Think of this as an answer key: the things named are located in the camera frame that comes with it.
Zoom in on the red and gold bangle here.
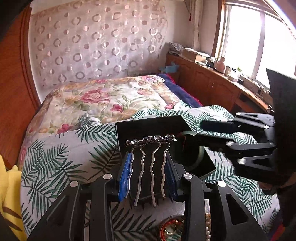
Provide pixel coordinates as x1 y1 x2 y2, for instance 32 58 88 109
159 215 185 241

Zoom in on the person's right hand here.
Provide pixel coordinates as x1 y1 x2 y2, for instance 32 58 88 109
257 172 296 191

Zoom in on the white pearl necklace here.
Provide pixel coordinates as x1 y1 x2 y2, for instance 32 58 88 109
204 212 212 241

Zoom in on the navy blue blanket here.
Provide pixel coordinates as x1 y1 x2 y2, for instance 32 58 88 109
158 74 203 108

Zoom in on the black square jewelry box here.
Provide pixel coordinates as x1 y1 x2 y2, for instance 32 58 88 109
115 115 216 204

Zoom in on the window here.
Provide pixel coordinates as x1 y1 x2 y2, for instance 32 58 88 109
213 1 295 89

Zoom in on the cardboard box on cabinet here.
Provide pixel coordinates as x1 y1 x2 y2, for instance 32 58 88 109
181 48 210 62

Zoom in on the pink kettle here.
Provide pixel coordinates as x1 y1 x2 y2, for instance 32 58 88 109
214 56 226 74

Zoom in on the green jade bangle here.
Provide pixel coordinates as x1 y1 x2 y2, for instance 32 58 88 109
175 131 205 171

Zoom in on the yellow plush toy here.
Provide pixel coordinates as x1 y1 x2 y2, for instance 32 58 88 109
1 156 27 240

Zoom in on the beige window drape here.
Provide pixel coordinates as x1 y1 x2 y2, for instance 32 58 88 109
185 0 204 50

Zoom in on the floral quilt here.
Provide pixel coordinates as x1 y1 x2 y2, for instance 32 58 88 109
18 75 182 168

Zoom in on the silver hair comb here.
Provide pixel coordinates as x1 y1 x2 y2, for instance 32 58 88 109
125 135 177 207

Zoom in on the circle pattern sheer curtain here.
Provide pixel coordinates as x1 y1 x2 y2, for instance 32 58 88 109
29 1 168 100

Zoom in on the blue paper bag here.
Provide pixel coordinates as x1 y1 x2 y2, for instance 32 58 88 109
159 62 179 74

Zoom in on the wooden side cabinet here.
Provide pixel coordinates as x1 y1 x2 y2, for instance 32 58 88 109
166 53 268 114

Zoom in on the palm leaf bedspread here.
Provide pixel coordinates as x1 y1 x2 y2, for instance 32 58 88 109
20 115 280 240

